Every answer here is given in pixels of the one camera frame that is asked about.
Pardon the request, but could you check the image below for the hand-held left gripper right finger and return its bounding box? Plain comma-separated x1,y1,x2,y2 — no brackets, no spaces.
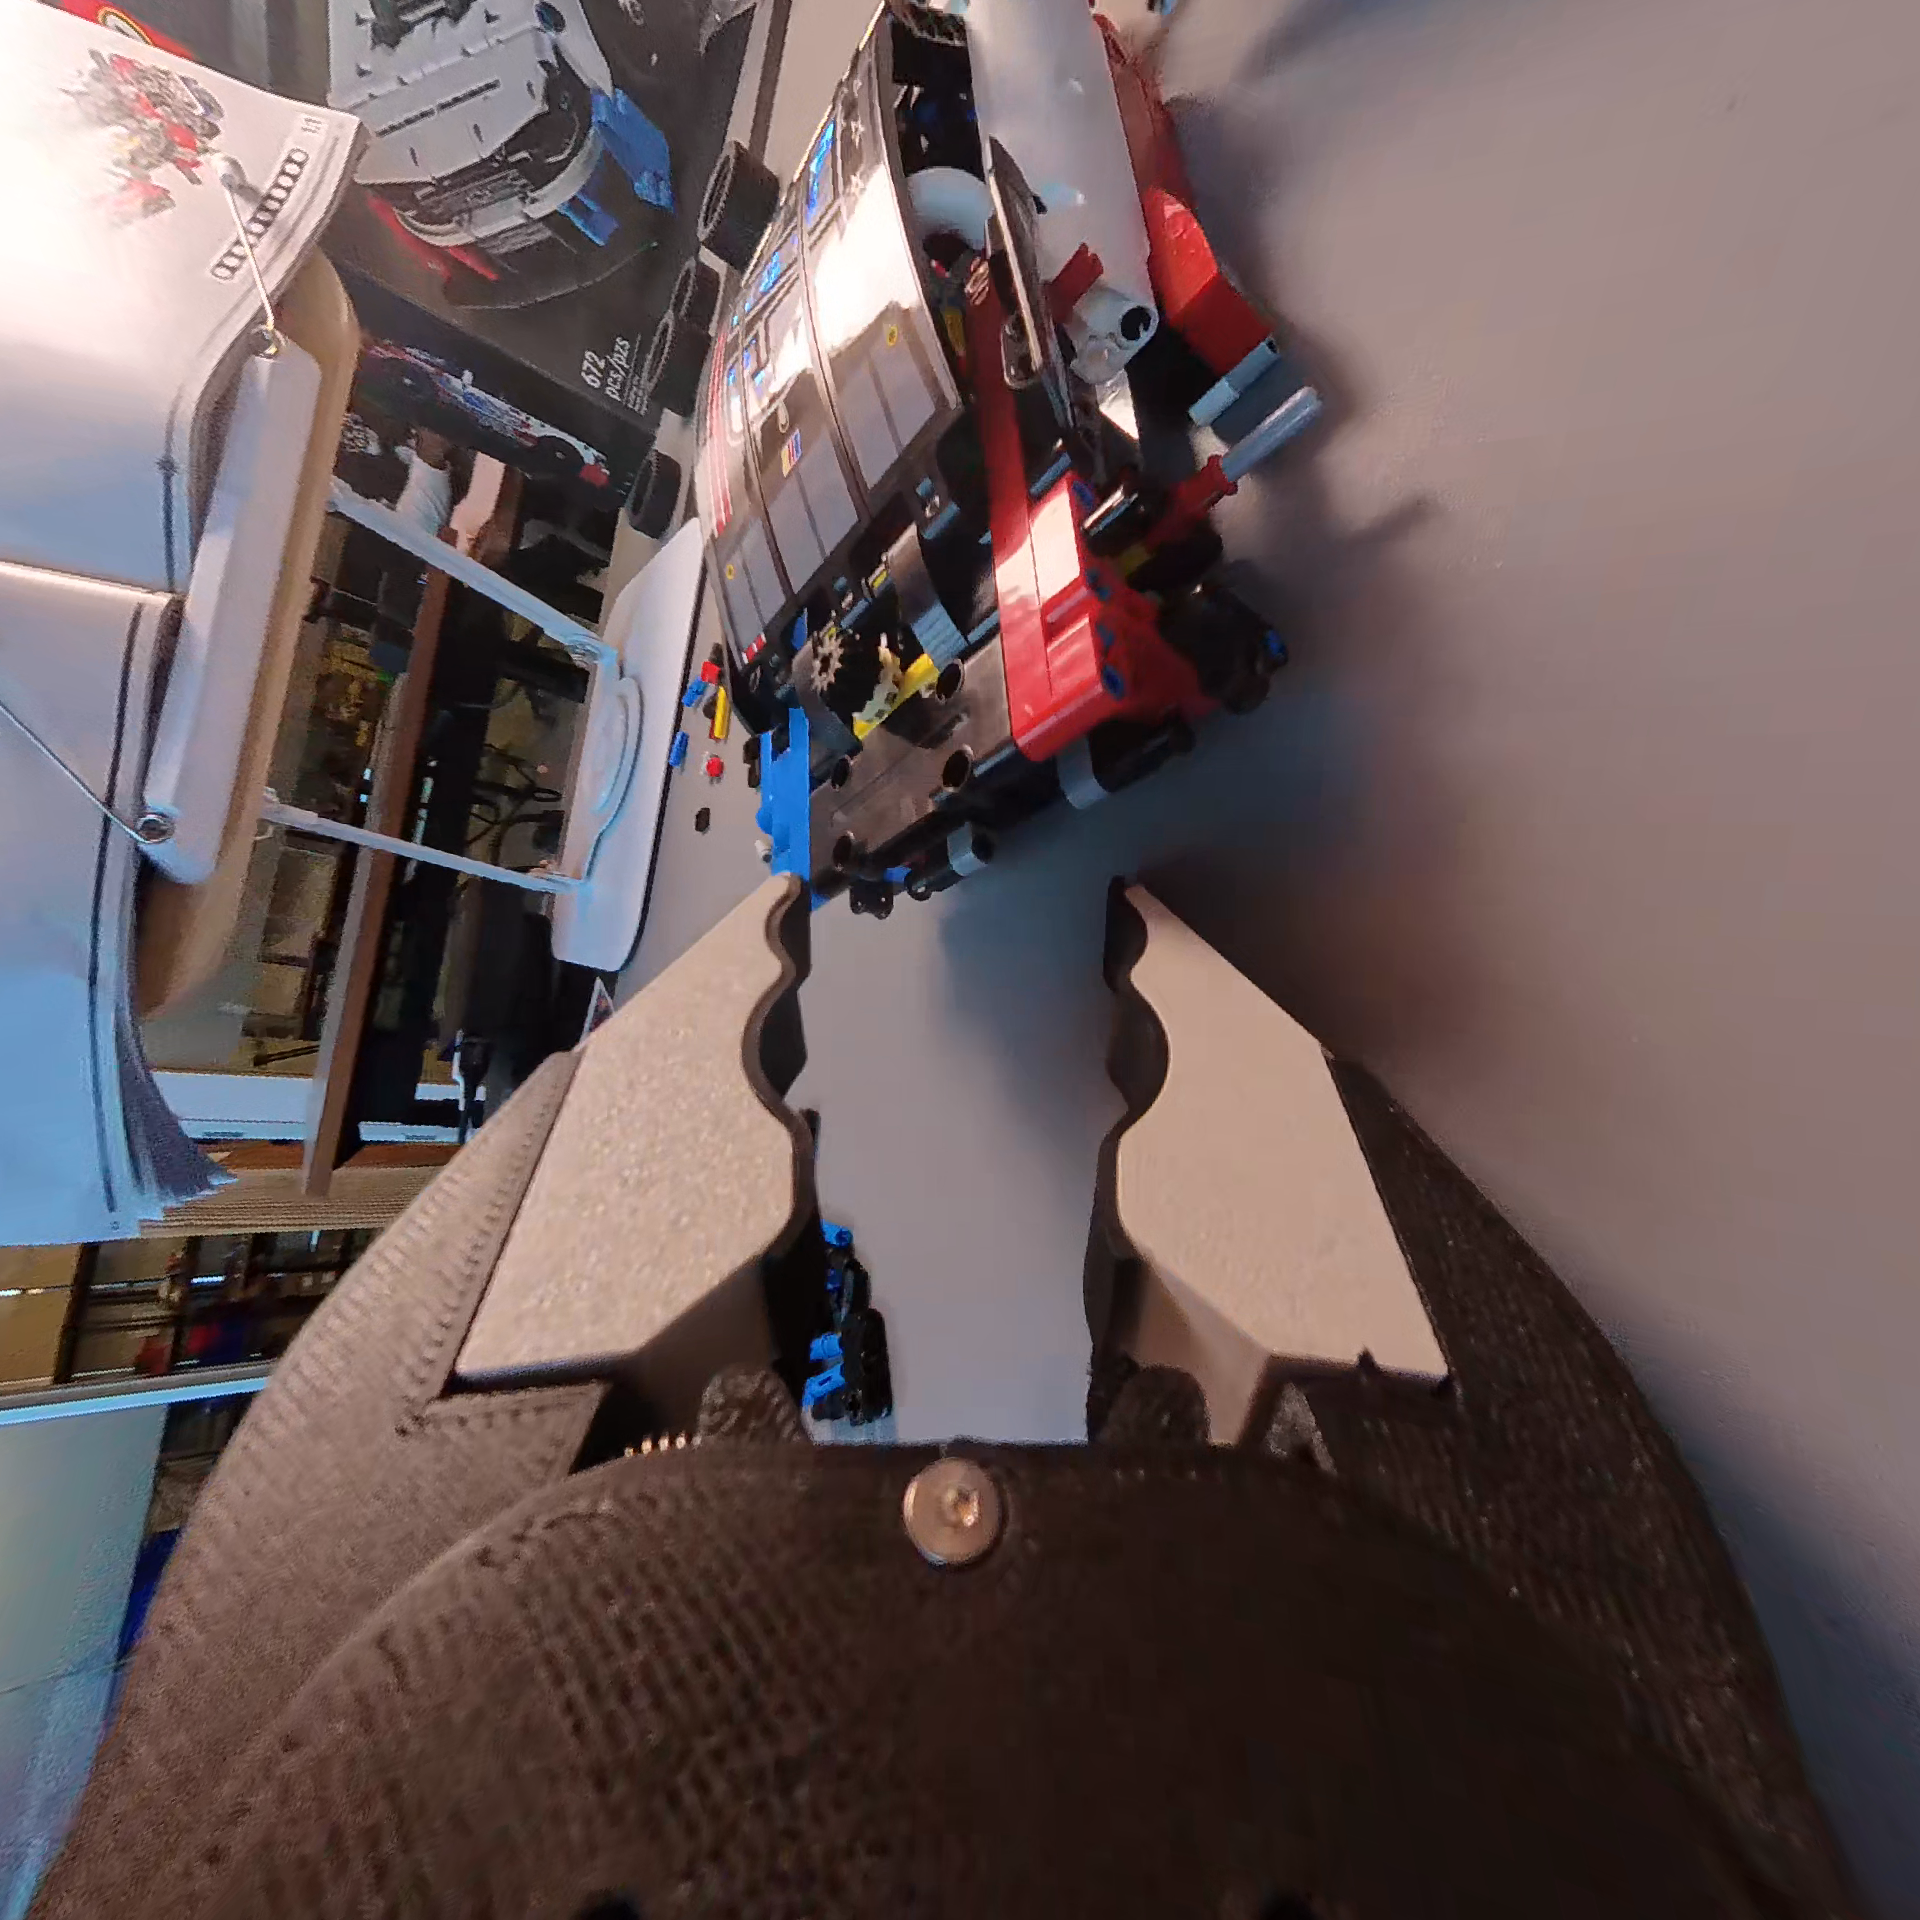
1083,881,1451,1444

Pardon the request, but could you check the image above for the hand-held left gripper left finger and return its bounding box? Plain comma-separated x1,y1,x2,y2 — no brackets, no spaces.
454,873,823,1403

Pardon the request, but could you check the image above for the lego car model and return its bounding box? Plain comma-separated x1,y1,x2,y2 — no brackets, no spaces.
691,0,1325,921

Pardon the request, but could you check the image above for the black blue lego connector strip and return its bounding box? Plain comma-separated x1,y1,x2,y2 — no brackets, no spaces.
803,1223,898,1427

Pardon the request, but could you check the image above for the pile of loose lego pieces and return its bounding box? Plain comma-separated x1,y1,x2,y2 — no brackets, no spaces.
679,642,740,838

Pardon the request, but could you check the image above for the black lego set box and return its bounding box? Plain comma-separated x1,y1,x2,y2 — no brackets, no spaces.
322,0,789,506

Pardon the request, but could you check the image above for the white book stand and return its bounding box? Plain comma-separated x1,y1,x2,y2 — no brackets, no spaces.
134,159,710,1203

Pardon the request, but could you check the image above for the white instruction booklet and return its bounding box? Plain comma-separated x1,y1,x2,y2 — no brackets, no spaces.
0,0,369,1249

